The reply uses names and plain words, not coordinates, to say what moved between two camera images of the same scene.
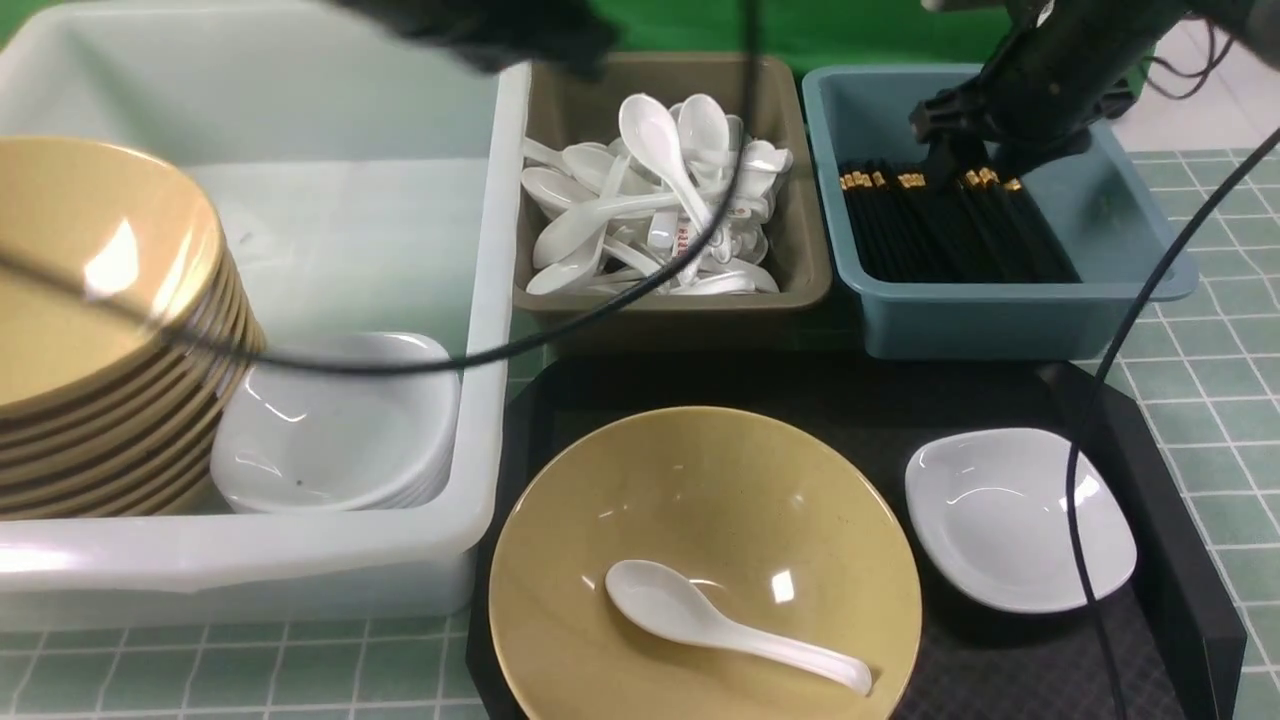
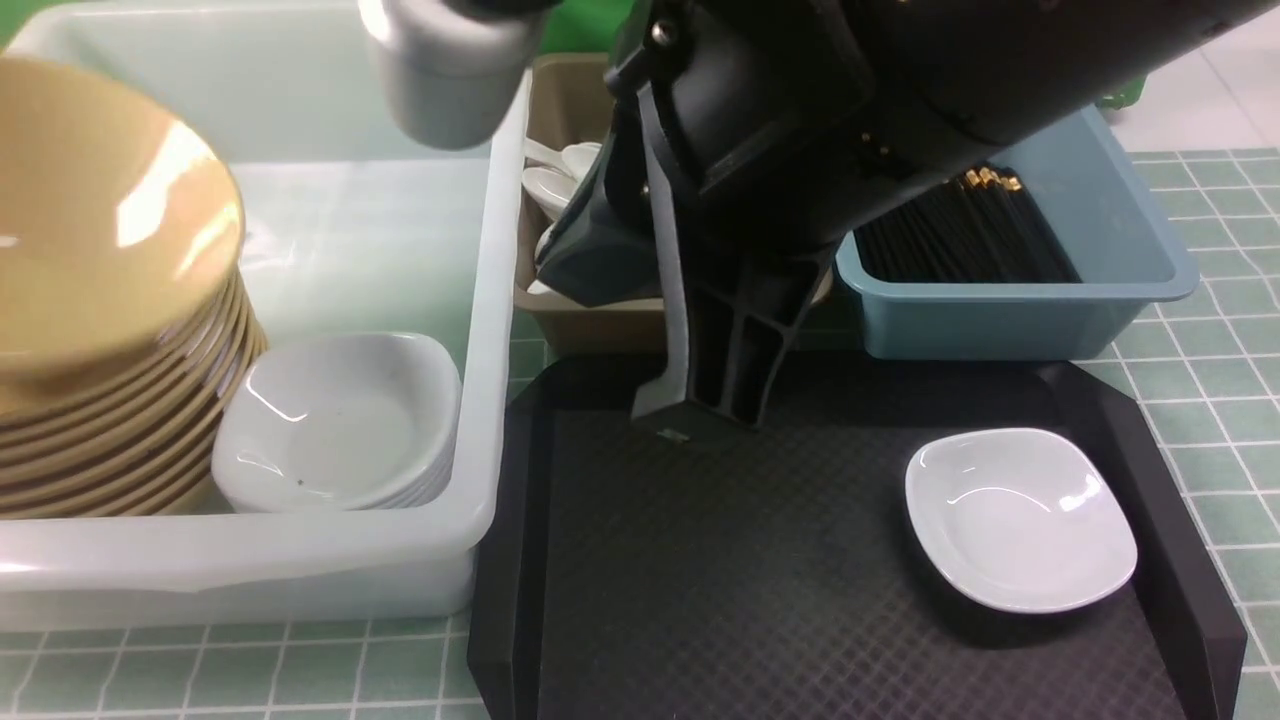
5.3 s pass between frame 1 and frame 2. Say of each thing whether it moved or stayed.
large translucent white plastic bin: stayed
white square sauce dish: stayed
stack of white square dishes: stayed
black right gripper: moved
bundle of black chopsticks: stayed
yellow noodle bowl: moved
